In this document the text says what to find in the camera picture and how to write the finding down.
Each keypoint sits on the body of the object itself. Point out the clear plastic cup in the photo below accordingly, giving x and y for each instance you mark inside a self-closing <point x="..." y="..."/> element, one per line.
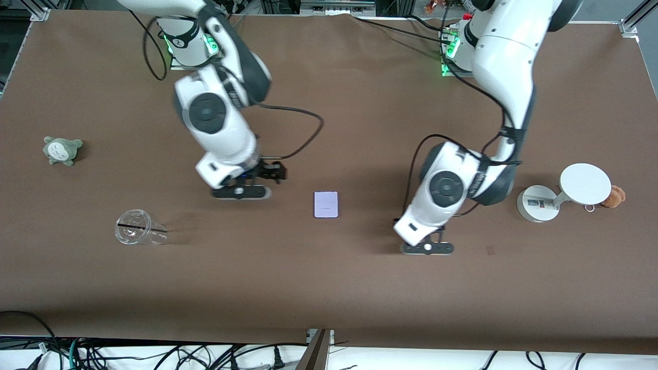
<point x="134" y="227"/>

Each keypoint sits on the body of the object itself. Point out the grey totoro plush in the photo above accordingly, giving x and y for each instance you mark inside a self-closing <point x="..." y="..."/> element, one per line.
<point x="61" y="150"/>

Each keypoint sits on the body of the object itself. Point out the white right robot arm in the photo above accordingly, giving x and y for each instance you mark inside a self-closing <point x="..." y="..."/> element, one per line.
<point x="211" y="113"/>

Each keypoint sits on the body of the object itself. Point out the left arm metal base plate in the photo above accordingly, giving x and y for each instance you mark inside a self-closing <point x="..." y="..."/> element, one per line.
<point x="446" y="69"/>

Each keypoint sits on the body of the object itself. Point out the brown teddy plush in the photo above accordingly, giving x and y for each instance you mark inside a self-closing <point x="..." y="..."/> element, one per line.
<point x="614" y="197"/>

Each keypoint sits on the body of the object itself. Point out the brown table cover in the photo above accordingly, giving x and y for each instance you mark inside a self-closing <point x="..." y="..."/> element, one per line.
<point x="329" y="288"/>

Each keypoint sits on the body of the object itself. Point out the aluminium profile beam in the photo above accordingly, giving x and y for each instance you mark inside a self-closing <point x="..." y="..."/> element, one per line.
<point x="317" y="352"/>

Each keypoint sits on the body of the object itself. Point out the aluminium frame corner bracket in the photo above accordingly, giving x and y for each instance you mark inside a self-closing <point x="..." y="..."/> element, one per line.
<point x="629" y="26"/>

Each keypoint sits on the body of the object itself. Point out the black power plug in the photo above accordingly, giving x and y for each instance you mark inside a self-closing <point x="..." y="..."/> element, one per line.
<point x="278" y="359"/>

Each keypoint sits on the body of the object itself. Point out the lavender folding phone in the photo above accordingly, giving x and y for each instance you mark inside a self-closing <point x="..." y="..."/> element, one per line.
<point x="326" y="204"/>

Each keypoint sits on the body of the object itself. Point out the white round desk stand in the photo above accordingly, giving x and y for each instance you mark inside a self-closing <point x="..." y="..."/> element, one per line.
<point x="585" y="184"/>

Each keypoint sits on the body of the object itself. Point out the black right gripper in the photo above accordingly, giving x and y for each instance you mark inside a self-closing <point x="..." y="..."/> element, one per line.
<point x="267" y="170"/>

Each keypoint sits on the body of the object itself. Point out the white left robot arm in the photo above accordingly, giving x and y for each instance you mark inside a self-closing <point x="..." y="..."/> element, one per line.
<point x="506" y="56"/>

